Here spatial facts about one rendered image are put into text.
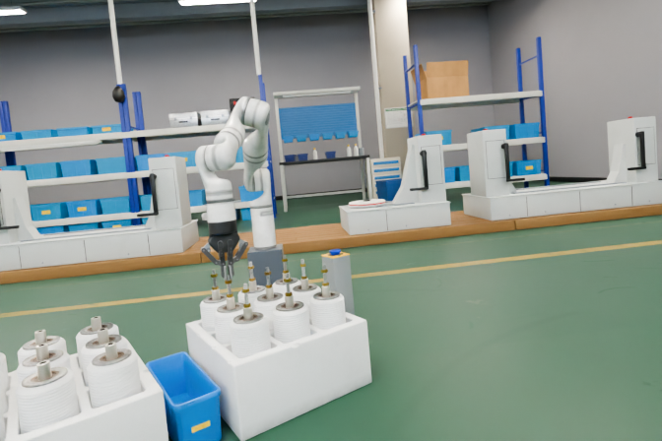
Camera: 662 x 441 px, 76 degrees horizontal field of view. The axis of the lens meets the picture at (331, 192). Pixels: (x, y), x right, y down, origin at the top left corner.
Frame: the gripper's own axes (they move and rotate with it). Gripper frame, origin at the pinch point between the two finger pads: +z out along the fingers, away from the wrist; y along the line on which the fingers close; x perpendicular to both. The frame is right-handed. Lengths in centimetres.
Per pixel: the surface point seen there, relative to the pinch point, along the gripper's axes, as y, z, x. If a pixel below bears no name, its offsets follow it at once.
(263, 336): 4.8, 13.7, -15.7
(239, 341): -0.9, 13.8, -15.2
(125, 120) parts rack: -40, -110, 504
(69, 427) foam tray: -35.0, 17.7, -27.2
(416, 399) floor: 40, 35, -26
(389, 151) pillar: 370, -45, 532
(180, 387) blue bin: -14.9, 32.9, 10.1
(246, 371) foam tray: -0.8, 19.3, -20.2
